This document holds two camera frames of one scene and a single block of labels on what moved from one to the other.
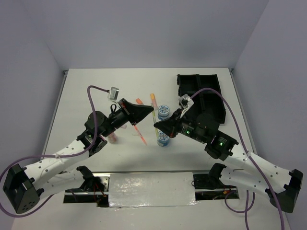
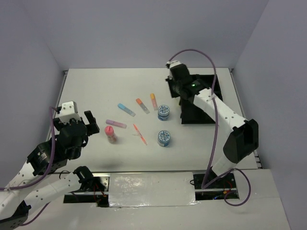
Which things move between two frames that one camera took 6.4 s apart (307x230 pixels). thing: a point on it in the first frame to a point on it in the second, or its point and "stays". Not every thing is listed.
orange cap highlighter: [139, 101] stays
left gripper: [136, 112] to [93, 128]
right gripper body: [183, 125] to [174, 87]
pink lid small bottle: [112, 138] stays
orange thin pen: [140, 134] stays
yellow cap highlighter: [154, 101] stays
